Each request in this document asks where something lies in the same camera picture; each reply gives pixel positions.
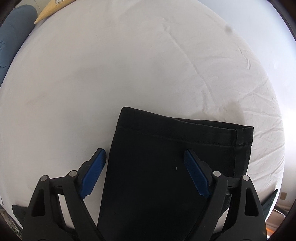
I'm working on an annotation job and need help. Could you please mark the blue rolled duvet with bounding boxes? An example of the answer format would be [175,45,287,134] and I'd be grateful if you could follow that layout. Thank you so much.
[1,4,38,82]

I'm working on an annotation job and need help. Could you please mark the black denim pants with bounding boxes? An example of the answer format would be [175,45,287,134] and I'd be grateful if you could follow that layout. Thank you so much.
[98,107,254,240]

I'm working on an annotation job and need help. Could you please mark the yellow pillow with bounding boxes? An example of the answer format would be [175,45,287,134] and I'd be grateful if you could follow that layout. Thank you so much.
[34,0,75,24]

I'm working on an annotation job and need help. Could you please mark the beige wall switch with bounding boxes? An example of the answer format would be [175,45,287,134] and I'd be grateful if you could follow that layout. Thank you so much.
[280,192,287,200]

